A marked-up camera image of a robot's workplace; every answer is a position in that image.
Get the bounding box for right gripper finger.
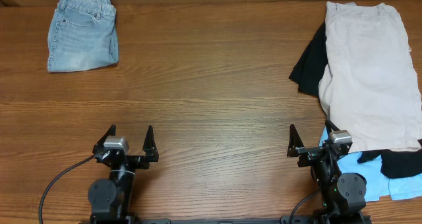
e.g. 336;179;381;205
287;124;305;157
325;119;339;134

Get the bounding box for folded light blue jeans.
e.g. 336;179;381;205
47;0;119;72

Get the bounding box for beige shorts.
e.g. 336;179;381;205
318;2;421;152

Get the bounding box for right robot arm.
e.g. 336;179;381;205
280;121;371;224

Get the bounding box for black garment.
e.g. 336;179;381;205
289;23;328;97

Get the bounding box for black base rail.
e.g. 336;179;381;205
78;215;373;224

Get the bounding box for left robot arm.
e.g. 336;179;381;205
88;125;159;223

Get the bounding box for light blue garment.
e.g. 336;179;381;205
318;126;422;202

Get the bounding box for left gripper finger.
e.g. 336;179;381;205
92;125;116;154
142;125;159;162

